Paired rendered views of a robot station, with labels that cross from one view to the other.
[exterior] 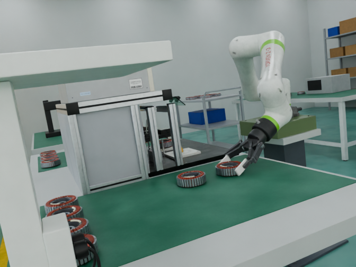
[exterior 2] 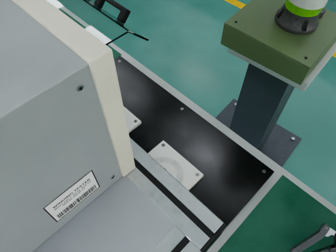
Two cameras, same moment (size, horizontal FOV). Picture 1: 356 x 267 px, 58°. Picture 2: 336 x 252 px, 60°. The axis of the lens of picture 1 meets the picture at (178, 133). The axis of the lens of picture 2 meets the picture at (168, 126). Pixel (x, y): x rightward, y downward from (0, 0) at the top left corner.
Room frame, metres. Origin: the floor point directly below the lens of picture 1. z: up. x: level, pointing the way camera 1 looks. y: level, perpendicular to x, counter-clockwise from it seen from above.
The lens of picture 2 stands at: (1.33, 0.11, 1.47)
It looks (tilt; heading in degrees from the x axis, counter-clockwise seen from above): 55 degrees down; 338
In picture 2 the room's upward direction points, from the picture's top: straight up
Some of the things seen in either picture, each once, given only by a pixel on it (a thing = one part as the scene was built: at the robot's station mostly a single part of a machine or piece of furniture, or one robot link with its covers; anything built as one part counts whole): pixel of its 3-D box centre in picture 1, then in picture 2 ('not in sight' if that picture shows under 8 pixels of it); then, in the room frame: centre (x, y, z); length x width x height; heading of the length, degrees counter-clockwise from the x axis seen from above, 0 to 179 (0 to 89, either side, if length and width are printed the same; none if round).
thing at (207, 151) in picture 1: (170, 153); (129, 153); (1.74, 0.06, 0.76); 0.64 x 0.47 x 0.02; 23
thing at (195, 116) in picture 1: (210, 125); not in sight; (4.50, -0.47, 0.51); 1.01 x 0.60 x 1.01; 23
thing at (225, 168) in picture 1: (229, 168); not in sight; (1.25, -0.19, 0.77); 0.11 x 0.11 x 0.04
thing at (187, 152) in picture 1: (181, 153); (163, 175); (1.64, 0.00, 0.78); 0.15 x 0.15 x 0.01; 23
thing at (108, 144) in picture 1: (109, 148); not in sight; (1.29, 0.28, 0.91); 0.28 x 0.03 x 0.32; 113
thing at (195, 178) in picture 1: (190, 178); not in sight; (1.19, -0.03, 0.77); 0.11 x 0.11 x 0.04
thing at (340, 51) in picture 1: (341, 51); not in sight; (7.83, -4.19, 1.39); 0.40 x 0.36 x 0.22; 114
